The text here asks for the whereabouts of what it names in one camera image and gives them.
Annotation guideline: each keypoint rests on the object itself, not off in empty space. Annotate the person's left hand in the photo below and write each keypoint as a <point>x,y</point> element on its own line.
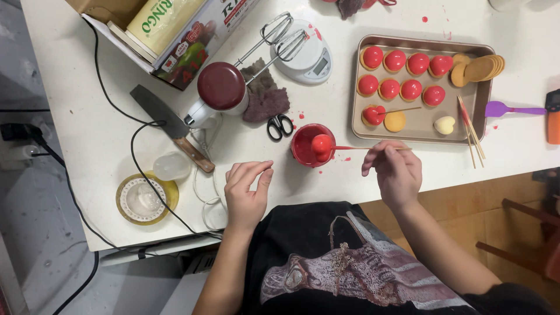
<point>245,201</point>

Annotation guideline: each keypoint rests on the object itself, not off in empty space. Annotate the person's right hand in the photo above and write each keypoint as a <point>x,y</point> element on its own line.
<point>400,179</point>

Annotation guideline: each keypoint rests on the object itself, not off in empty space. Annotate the long wooden skewer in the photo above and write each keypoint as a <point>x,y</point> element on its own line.
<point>354,148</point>

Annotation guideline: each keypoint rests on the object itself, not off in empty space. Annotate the single round yellow biscuit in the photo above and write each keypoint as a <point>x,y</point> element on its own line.
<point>395,121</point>

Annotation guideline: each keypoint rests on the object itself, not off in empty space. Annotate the metal baking tray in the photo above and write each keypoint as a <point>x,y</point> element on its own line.
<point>420,124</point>

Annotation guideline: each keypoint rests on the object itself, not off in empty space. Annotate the thin wooden skewer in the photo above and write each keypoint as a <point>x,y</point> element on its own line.
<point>402,110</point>

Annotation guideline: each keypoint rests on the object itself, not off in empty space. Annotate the white heart cake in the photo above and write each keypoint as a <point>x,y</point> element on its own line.
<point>444,125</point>

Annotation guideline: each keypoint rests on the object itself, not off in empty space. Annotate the red bowl of glaze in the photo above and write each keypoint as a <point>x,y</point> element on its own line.
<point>302,151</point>

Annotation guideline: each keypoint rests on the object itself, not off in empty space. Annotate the clear silicone mould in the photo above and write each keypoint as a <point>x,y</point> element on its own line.
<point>172,166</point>

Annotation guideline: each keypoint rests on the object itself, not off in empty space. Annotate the dripping red glazed heart cake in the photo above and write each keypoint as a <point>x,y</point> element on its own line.
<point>322,146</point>

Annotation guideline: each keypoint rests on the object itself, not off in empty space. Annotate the bundle of wooden skewers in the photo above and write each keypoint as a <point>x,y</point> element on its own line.
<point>469,124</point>

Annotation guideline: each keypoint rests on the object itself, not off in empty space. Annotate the black printed shirt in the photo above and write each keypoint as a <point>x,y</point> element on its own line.
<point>350,271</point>

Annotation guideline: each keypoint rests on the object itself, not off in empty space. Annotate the white hand mixer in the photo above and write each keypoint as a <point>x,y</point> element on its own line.
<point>221,89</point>

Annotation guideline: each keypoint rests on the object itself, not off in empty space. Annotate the group of red glazed cakes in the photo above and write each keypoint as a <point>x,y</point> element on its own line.
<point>395,60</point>

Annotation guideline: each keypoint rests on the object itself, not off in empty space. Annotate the purple silicone spatula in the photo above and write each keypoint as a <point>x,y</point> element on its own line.
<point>498,109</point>

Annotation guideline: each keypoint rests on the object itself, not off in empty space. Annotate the stack of round biscuits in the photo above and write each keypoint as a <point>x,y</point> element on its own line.
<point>479,69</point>

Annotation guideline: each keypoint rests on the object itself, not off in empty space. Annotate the wooden chair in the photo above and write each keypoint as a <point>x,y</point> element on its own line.
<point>525,245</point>

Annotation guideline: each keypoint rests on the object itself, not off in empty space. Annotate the white kitchen scale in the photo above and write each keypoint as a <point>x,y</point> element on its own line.
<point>313,61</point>

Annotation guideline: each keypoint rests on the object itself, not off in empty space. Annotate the printed cardboard carton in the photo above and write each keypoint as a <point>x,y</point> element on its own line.
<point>197,48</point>

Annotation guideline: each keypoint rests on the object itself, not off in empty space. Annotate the orange and black tool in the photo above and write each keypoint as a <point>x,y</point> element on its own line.
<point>553,118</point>

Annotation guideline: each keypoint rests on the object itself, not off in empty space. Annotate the small brown cloth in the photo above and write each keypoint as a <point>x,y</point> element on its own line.
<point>349,8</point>

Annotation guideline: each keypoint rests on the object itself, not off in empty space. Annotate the yellow wrapped package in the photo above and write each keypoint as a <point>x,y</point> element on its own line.
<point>162,22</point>

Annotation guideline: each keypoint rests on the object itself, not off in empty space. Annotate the power strip with plugs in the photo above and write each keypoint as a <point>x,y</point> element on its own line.
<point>17,140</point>

